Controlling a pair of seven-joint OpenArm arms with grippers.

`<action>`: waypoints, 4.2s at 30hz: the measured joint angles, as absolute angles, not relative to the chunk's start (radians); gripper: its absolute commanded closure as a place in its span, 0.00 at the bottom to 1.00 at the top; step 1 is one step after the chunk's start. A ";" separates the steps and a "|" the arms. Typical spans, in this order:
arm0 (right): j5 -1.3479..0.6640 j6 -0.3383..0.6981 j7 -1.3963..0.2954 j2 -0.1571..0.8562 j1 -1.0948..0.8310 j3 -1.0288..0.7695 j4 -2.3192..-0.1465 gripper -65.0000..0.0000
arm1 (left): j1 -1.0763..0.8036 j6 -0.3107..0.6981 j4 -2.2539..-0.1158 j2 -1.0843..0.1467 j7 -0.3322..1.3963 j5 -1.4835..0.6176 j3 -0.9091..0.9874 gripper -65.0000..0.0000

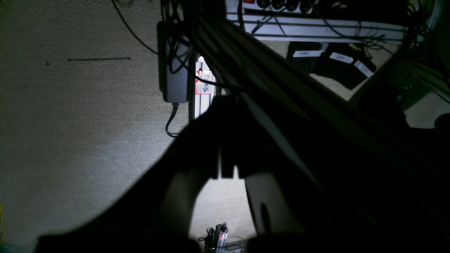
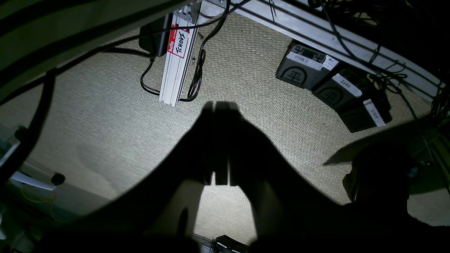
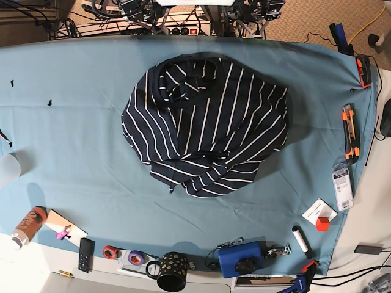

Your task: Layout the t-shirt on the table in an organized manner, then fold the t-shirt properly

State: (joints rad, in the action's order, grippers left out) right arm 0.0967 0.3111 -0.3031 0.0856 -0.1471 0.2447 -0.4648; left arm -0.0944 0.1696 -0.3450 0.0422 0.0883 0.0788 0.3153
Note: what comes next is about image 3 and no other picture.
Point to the navy white striped t-shirt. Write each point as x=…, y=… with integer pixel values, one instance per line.
x=205, y=122

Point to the blue box black knob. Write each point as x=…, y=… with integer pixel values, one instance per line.
x=240, y=259

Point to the purple tape roll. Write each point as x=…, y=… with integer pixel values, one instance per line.
x=136, y=258

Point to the black mug gold dots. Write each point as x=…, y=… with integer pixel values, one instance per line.
x=170, y=271

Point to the metal carabiner keyring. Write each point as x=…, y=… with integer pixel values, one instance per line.
x=277, y=251

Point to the white black marker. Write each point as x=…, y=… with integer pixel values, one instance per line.
x=302, y=243

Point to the red tape roll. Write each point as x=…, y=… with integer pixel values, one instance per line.
x=110, y=252

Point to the white card packet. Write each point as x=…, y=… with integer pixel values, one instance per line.
x=319, y=209

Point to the light blue table cloth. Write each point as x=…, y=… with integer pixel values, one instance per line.
x=61, y=106

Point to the clear plastic blister pack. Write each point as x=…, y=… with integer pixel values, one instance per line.
x=342, y=186

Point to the red small cube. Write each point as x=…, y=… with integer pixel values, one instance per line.
x=322, y=223

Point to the orange black utility knife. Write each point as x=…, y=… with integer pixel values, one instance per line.
x=352, y=142

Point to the black remote control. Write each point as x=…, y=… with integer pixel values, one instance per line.
x=86, y=251

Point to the tan cardboard sheet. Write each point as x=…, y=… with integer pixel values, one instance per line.
x=64, y=229

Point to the blue orange bottom clamp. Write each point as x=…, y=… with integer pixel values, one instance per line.
x=302, y=283

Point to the orange brown bottle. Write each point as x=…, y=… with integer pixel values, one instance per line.
x=28, y=227

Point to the blue black bar clamp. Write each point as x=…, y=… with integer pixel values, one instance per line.
x=338, y=34

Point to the translucent white plastic cup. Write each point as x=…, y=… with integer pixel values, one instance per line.
x=9, y=170

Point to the orange black clamp tool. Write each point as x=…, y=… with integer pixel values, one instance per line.
x=364, y=69

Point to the black computer mouse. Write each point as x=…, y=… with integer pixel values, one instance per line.
x=385, y=124

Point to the black power adapter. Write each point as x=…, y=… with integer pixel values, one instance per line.
x=368, y=249

